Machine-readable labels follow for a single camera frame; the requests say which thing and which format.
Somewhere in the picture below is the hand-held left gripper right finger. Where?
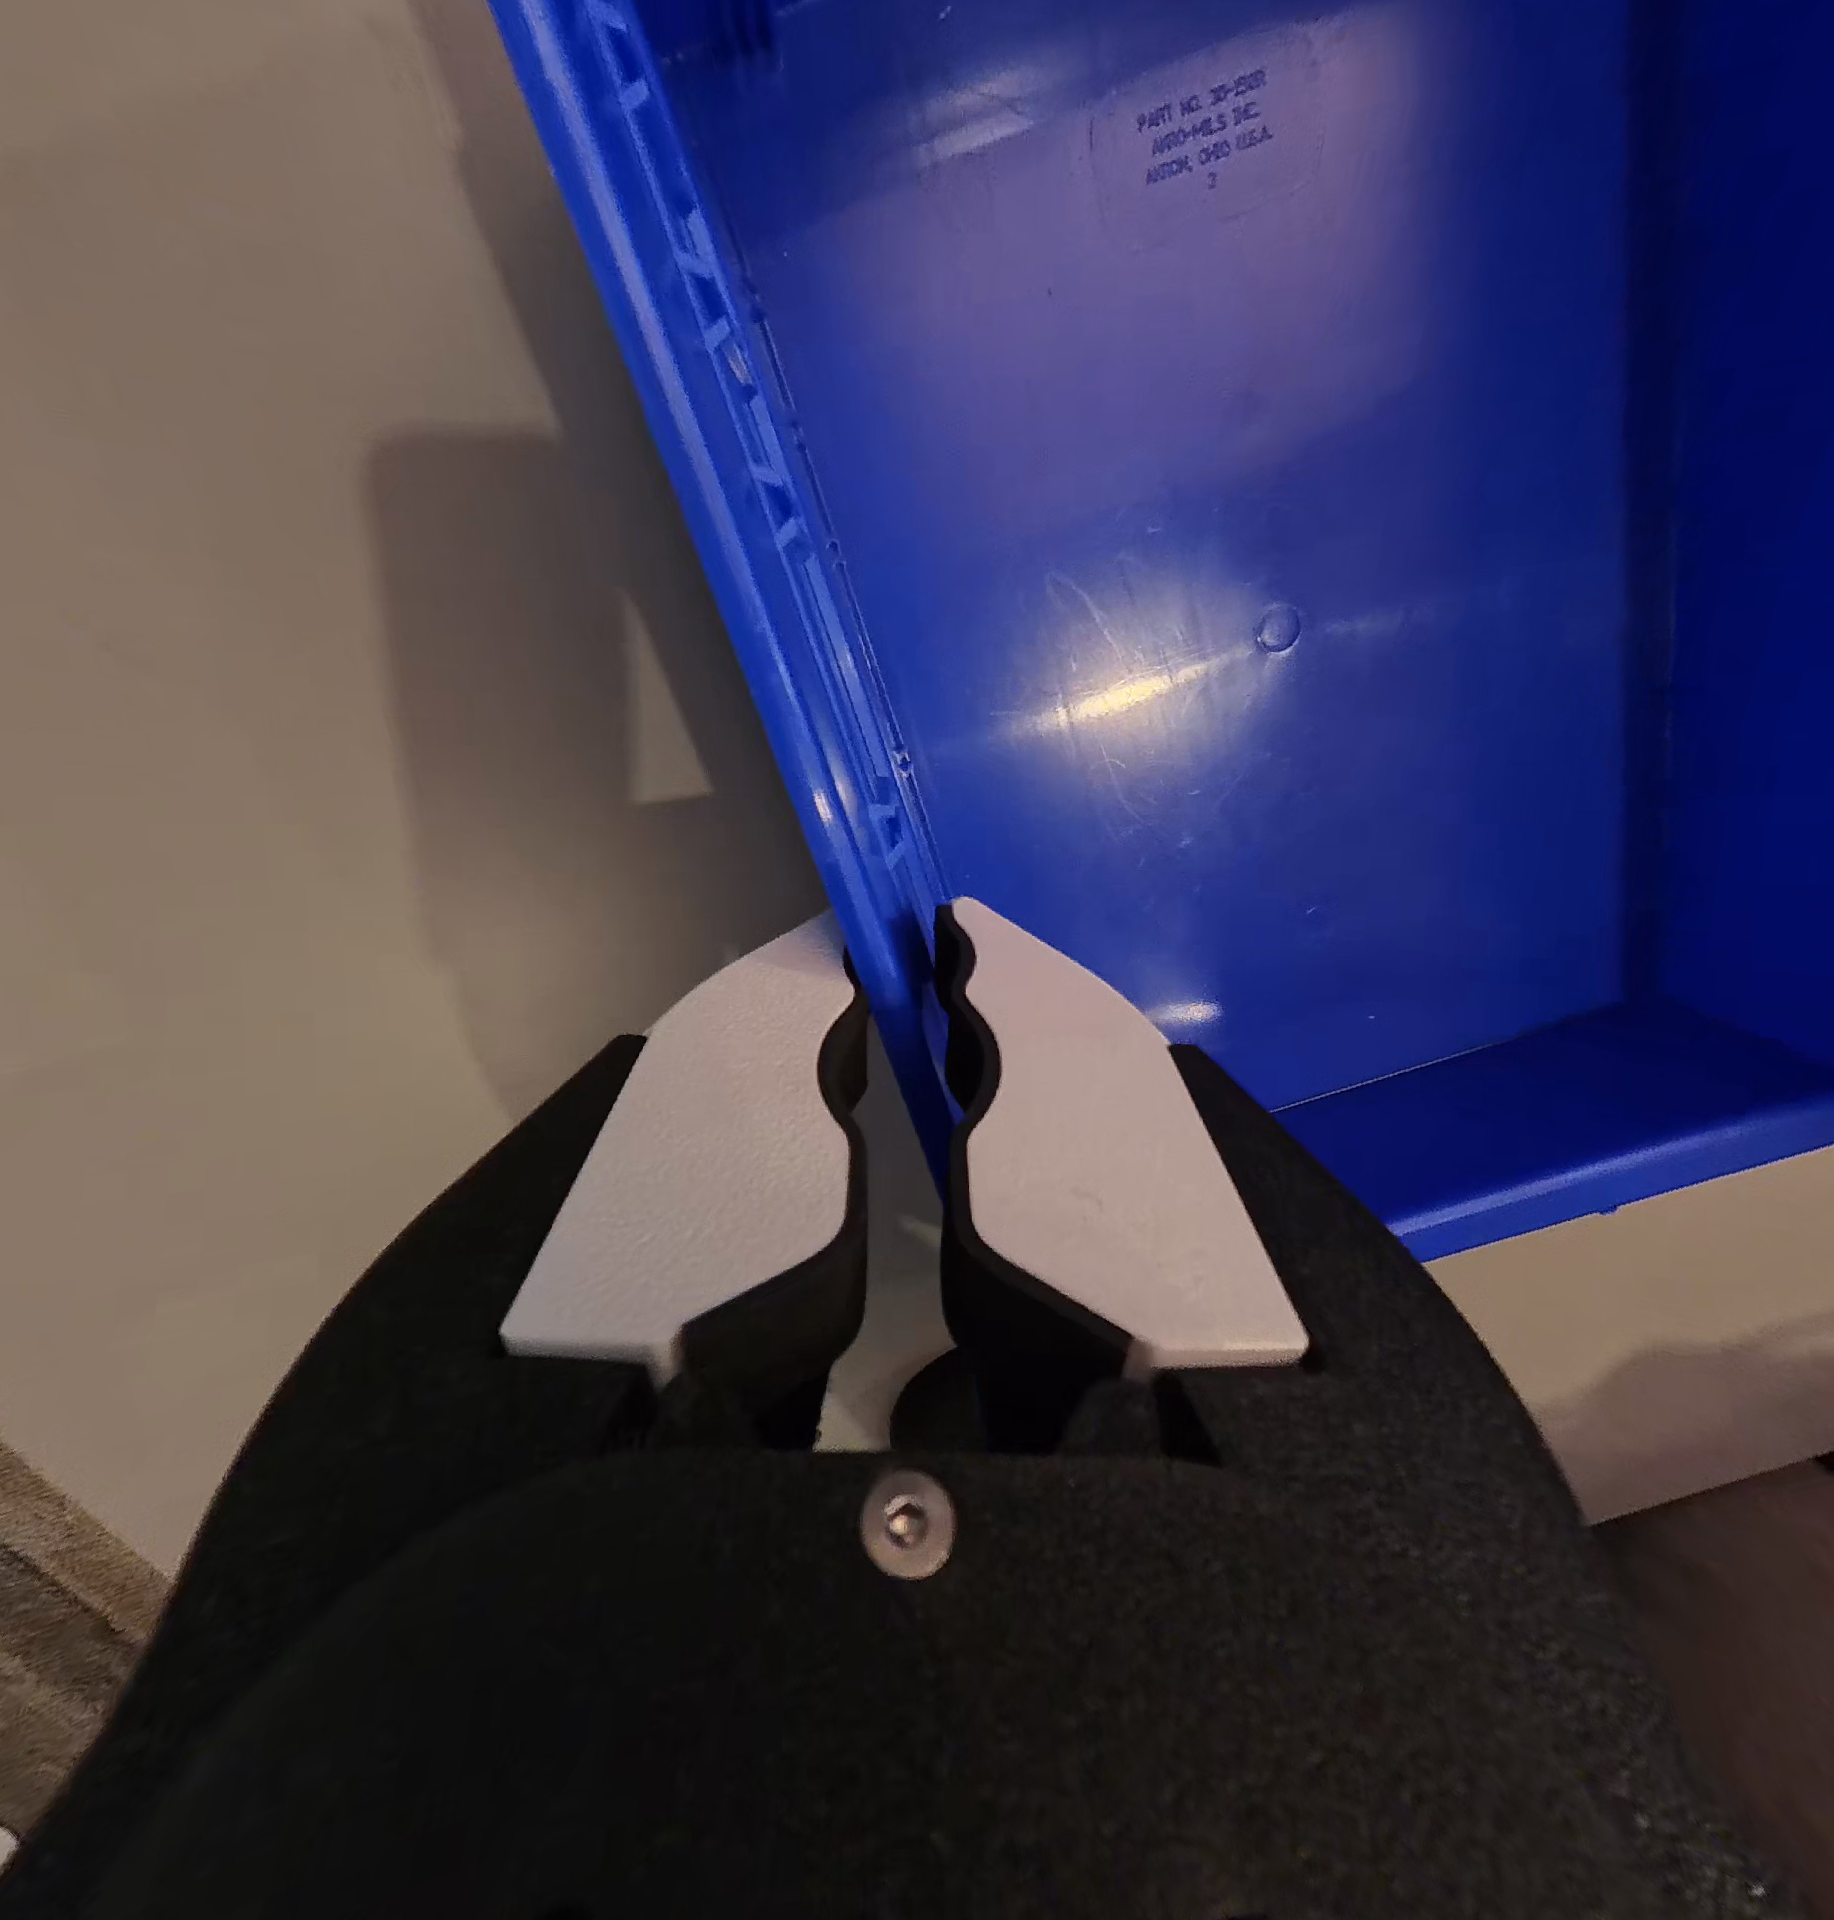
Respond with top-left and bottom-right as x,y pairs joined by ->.
932,899 -> 1313,1380

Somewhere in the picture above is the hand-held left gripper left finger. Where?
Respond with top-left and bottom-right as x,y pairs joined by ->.
502,916 -> 875,1367

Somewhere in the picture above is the blue plastic bin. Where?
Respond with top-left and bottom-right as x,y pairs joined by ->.
481,0 -> 1834,1263

